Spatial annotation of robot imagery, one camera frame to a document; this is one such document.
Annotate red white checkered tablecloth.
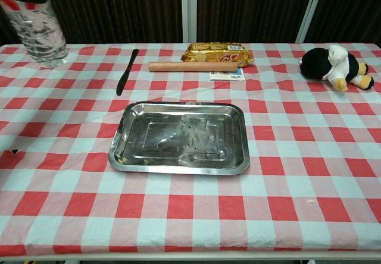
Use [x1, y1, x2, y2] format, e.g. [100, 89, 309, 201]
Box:
[0, 42, 381, 254]

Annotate small white blue card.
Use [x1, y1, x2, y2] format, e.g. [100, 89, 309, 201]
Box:
[209, 67, 245, 81]

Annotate gold biscuit packet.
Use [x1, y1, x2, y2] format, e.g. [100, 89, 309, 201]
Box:
[180, 42, 254, 68]

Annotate transparent plastic water bottle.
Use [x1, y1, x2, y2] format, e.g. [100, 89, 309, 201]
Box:
[0, 0, 68, 68]

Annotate brown wooden rolling stick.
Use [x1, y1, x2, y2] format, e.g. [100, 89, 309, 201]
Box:
[148, 61, 241, 73]

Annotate grey aluminium partition post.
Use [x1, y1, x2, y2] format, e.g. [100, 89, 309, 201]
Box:
[296, 0, 327, 43]
[180, 0, 198, 43]

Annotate black white plush toy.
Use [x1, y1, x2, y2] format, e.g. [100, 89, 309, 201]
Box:
[299, 44, 375, 93]

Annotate black plastic knife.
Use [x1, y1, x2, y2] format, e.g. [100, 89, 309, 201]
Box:
[115, 48, 140, 96]

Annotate rectangular metal tray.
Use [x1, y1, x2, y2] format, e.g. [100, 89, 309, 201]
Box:
[108, 100, 251, 176]

